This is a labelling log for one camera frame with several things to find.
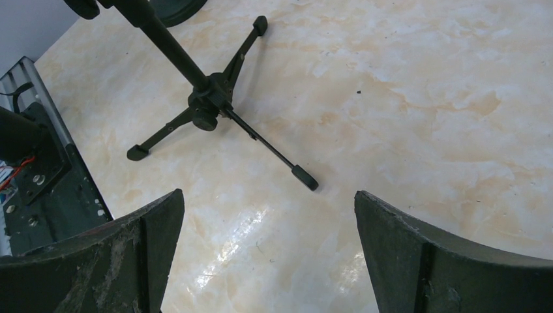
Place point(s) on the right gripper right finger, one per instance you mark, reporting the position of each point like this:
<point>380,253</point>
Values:
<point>417,267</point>

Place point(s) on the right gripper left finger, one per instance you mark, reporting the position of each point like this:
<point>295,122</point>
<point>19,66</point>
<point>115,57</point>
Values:
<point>120,266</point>

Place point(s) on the small black tripod stand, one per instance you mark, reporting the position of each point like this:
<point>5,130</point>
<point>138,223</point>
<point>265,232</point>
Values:
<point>211,95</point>

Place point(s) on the round base microphone stand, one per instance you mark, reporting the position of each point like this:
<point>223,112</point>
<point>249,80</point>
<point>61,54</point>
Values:
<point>174,12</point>

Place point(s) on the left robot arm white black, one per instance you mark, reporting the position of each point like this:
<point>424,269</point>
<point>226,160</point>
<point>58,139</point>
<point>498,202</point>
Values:
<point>20,137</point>

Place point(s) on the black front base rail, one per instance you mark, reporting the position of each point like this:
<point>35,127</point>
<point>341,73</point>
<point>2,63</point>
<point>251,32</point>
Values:
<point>50,197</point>

